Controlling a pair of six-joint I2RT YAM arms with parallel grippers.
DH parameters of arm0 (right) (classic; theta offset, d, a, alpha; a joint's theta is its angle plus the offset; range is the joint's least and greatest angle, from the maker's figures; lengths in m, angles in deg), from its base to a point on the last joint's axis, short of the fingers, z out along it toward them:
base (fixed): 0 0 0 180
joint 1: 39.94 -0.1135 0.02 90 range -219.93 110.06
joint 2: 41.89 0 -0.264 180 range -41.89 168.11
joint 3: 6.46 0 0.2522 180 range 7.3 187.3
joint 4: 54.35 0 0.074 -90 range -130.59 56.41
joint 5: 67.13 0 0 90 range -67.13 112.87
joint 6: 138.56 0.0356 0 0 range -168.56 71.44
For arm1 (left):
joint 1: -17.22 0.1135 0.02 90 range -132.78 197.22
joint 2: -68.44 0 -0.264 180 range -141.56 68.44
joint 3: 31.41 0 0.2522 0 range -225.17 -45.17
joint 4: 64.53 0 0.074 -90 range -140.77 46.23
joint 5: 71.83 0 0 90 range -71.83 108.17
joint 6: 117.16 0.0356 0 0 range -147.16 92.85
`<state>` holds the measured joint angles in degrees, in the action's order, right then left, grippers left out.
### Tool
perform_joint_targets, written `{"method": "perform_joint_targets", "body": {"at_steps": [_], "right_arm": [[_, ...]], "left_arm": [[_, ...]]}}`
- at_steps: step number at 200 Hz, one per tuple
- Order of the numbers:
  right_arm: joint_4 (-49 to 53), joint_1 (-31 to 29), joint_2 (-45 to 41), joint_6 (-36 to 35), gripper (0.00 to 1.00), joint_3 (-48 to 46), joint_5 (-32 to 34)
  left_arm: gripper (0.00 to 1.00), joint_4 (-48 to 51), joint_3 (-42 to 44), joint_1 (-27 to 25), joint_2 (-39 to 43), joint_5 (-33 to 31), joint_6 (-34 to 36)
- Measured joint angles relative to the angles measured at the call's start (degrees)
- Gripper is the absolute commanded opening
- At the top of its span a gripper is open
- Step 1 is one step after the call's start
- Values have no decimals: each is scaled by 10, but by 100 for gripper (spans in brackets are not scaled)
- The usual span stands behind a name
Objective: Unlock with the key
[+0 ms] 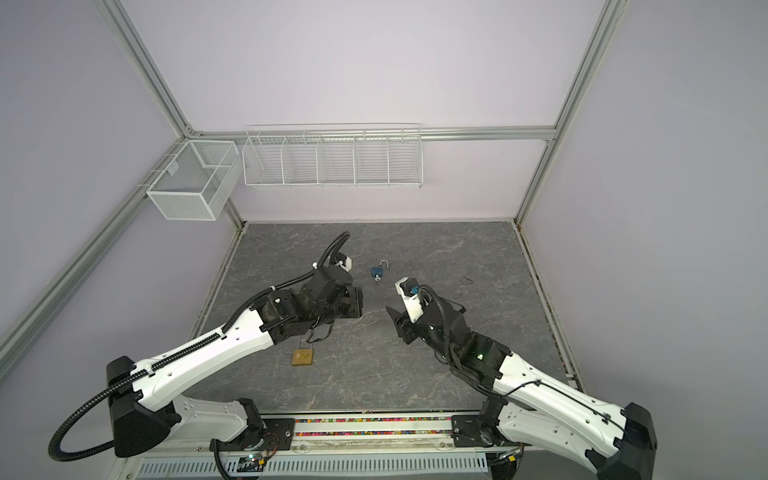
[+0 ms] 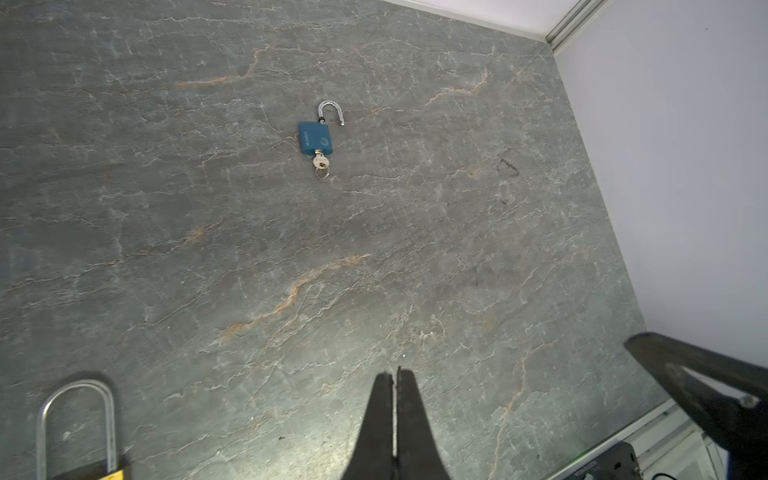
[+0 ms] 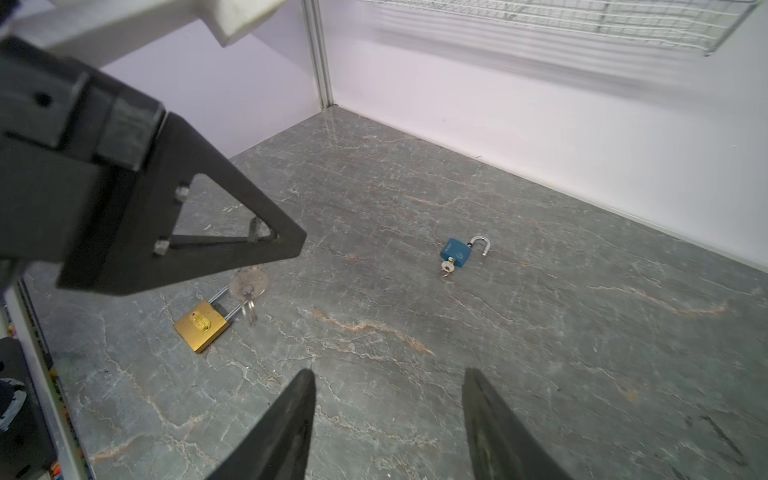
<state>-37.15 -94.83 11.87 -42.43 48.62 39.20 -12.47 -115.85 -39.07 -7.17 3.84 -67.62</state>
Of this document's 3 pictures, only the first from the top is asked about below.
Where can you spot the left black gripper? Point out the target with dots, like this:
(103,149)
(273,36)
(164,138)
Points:
(355,298)

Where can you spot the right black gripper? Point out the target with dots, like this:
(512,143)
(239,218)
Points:
(405,327)

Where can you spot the blue padlock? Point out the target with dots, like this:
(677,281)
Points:
(379,269)

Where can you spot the brass padlock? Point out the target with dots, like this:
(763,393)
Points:
(303,354)

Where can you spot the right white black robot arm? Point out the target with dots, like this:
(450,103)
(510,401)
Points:
(524,405)

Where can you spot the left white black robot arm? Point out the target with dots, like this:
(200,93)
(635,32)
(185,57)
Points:
(147,401)

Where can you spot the white mesh box basket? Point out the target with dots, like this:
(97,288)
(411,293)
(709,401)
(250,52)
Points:
(198,181)

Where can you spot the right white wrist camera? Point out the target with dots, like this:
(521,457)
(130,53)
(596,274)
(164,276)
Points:
(408,288)

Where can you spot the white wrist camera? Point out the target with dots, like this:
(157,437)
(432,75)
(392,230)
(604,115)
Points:
(343,261)
(408,288)

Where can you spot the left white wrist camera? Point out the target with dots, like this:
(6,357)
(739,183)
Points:
(343,261)

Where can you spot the aluminium front rail frame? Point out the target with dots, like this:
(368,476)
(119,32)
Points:
(353,433)

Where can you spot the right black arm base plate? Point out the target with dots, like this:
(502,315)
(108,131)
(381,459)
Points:
(468,431)

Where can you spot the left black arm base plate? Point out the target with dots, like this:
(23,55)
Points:
(276,434)

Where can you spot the white vented cable duct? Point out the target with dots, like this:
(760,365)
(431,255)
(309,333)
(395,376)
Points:
(323,466)

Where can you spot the white wire shelf basket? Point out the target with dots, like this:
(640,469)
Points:
(333,155)

